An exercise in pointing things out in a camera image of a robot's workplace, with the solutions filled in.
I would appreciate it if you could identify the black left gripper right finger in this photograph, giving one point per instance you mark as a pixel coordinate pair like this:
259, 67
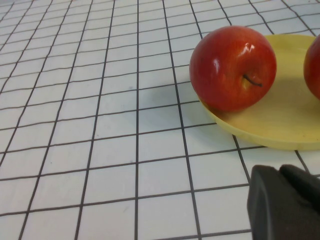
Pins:
305, 185

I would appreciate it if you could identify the white grid tablecloth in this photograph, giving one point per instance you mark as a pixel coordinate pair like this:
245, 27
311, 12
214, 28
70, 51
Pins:
100, 125

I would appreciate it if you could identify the red apple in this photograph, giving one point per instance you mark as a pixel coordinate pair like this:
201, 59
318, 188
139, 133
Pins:
225, 70
313, 70

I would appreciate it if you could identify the yellow round plate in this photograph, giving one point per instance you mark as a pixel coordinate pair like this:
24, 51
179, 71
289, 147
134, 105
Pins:
275, 125

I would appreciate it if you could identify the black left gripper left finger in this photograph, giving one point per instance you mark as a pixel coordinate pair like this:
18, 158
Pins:
275, 212

